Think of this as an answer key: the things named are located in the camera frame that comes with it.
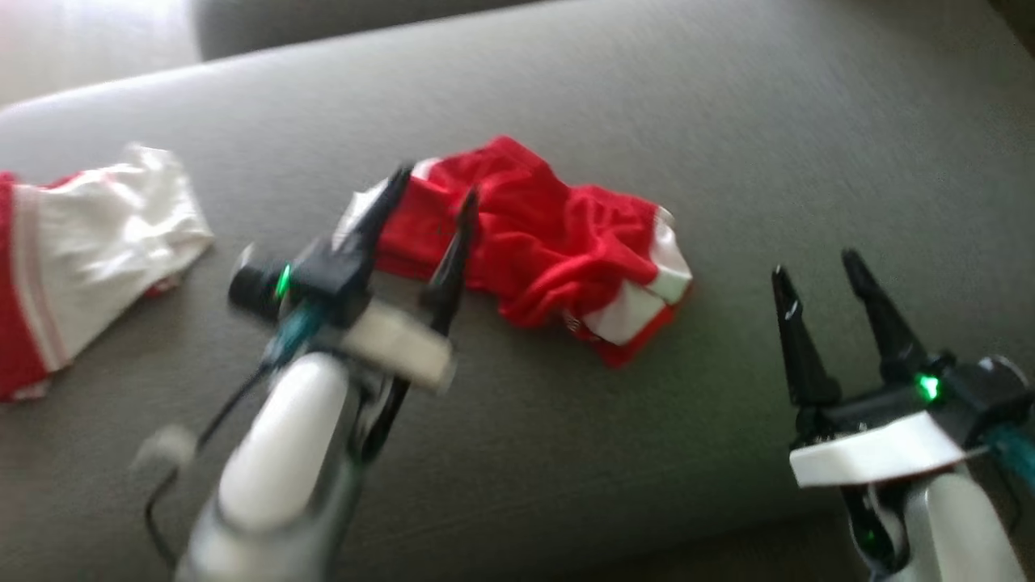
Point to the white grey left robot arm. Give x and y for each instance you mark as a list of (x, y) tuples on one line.
[(275, 461)]

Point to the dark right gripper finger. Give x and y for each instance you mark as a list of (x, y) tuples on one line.
[(804, 364), (893, 339)]

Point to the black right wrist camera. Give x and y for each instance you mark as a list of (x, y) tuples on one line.
[(978, 396)]

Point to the grey fabric sofa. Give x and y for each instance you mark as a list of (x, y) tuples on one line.
[(647, 444)]

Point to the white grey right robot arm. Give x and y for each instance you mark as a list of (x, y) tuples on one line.
[(962, 533)]

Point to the red and white jersey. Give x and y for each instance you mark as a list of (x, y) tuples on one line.
[(97, 242)]

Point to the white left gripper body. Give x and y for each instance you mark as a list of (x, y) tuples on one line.
[(396, 343)]

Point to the red basketball shorts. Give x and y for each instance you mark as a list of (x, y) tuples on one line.
[(550, 234)]

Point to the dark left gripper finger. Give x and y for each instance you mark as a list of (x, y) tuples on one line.
[(451, 275), (380, 214)]

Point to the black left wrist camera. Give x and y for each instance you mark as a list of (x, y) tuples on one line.
[(331, 279)]

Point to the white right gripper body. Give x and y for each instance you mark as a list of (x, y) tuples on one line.
[(873, 453)]

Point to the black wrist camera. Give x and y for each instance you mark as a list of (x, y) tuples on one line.
[(331, 279), (978, 396)]

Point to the grey sofa backrest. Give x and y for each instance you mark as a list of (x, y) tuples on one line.
[(323, 24)]

